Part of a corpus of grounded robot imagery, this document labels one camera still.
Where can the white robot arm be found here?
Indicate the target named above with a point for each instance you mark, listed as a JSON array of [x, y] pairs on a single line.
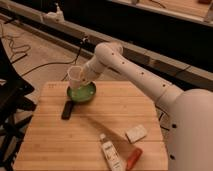
[[190, 140]]

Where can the green ceramic bowl pan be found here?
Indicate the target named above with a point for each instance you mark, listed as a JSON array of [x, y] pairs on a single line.
[[81, 95]]

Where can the white ceramic cup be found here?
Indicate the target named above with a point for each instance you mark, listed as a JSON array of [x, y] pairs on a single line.
[[75, 76]]

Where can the white tube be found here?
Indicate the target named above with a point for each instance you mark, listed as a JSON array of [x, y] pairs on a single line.
[[111, 155]]

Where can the white object on rail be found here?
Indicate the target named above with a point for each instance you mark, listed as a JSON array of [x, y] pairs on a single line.
[[57, 15]]

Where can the white sponge block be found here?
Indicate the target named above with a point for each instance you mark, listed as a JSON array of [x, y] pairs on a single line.
[[136, 133]]

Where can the black chair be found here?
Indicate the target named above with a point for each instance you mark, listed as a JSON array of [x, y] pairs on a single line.
[[12, 97]]

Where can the orange carrot toy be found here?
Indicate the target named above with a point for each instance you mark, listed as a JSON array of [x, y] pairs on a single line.
[[133, 158]]

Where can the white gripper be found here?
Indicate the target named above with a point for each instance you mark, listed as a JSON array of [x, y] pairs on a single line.
[[87, 75]]

